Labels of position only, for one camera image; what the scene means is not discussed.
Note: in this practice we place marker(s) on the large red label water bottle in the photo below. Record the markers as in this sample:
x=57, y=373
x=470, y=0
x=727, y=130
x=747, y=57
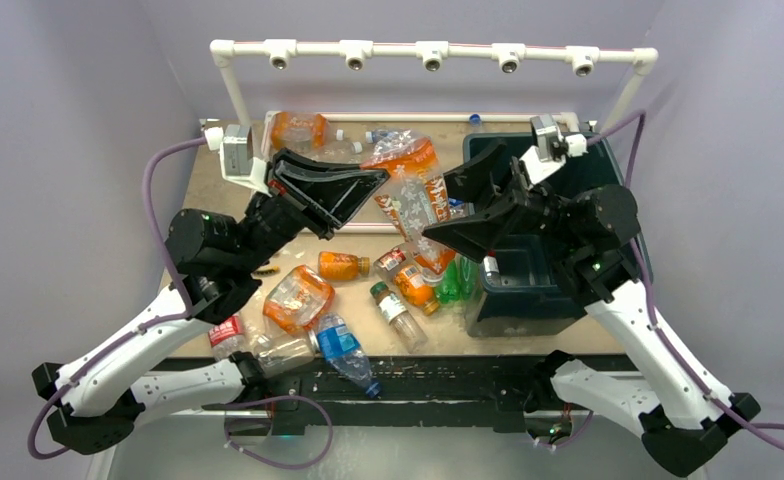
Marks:
x=491, y=270

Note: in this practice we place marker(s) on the clear crushed bottle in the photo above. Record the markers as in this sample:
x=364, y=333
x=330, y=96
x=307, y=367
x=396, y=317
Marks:
x=281, y=354
x=395, y=136

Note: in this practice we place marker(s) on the clear crushed bottle back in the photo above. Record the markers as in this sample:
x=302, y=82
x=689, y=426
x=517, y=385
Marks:
x=395, y=136

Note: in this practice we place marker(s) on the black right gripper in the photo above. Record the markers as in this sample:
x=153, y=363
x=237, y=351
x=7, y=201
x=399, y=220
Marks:
x=475, y=236

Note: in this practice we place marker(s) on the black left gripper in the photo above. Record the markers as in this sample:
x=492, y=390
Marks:
x=333, y=195

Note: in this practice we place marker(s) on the clear bottle red cap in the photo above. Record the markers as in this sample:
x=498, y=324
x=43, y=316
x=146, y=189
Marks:
x=227, y=338

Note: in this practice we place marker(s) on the small orange bottle amber cap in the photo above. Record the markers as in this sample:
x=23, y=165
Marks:
x=342, y=266

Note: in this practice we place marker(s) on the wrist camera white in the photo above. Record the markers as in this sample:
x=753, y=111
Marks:
x=551, y=149
x=238, y=156

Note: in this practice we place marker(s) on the long orange white label bottle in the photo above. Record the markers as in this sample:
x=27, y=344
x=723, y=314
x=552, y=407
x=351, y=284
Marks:
x=414, y=197

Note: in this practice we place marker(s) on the red cap red label bottle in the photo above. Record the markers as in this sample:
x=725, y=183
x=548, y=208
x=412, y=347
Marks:
x=389, y=263

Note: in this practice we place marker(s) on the orange label bottle far corner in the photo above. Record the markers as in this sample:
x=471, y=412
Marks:
x=298, y=131

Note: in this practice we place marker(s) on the clear crushed bottle front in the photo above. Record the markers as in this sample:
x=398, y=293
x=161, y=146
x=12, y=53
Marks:
x=281, y=354

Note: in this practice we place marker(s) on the large orange label crushed bottle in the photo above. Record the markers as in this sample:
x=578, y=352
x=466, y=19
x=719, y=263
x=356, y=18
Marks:
x=298, y=300

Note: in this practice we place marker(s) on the blue label water bottle front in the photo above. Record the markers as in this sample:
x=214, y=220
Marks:
x=342, y=350

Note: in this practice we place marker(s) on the yellow black pliers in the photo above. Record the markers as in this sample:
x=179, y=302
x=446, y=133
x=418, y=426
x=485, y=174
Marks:
x=267, y=271

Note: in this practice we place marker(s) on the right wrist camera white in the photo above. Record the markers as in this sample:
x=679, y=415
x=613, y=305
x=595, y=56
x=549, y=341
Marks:
x=551, y=149

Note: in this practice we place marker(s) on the green cap white label bottle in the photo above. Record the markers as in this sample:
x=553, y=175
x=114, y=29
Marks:
x=398, y=317

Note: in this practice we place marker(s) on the clear bottle white cap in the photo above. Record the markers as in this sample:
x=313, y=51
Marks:
x=340, y=149

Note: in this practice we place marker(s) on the green plastic bottle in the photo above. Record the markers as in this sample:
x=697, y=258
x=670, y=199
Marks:
x=449, y=289

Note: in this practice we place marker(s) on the white PVC pipe frame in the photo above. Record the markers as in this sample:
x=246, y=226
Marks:
x=432, y=55

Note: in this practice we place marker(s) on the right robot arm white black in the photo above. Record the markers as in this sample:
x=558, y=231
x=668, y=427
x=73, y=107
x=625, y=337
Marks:
x=683, y=415

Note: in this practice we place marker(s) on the orange juice bottle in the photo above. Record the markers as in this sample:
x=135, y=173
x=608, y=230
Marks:
x=415, y=290

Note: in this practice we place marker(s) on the black table front rail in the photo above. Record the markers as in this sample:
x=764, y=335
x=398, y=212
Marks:
x=498, y=392

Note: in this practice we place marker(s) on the dark green plastic bin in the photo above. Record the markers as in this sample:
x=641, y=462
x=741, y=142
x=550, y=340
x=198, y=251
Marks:
x=526, y=301

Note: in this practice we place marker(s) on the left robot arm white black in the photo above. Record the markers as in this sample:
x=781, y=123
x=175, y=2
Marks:
x=96, y=401

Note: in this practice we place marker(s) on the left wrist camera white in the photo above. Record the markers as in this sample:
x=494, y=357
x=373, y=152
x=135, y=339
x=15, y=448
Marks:
x=238, y=156

